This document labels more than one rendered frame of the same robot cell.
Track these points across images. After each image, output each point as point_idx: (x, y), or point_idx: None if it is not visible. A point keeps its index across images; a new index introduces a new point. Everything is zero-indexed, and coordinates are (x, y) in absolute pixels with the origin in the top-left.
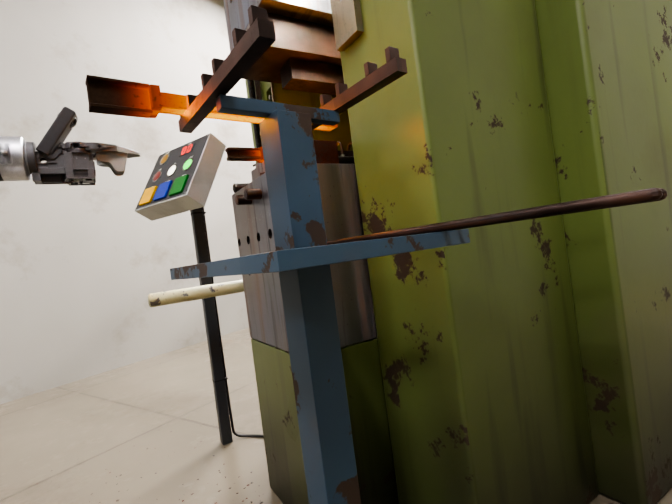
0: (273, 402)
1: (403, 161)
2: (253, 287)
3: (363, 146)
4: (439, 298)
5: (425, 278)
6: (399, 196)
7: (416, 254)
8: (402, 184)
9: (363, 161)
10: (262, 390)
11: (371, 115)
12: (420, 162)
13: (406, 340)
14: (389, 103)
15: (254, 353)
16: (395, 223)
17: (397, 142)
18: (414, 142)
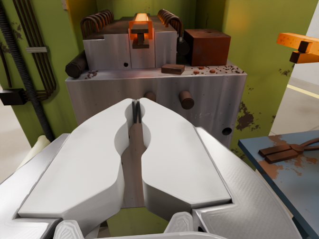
0: (147, 233)
1: (273, 64)
2: (126, 175)
3: (238, 41)
4: (264, 135)
5: (258, 128)
6: (259, 85)
7: (258, 117)
8: (265, 78)
9: (233, 53)
10: (124, 233)
11: (258, 18)
12: (286, 68)
13: None
14: (281, 17)
15: (112, 217)
16: (248, 100)
17: (274, 50)
18: (288, 54)
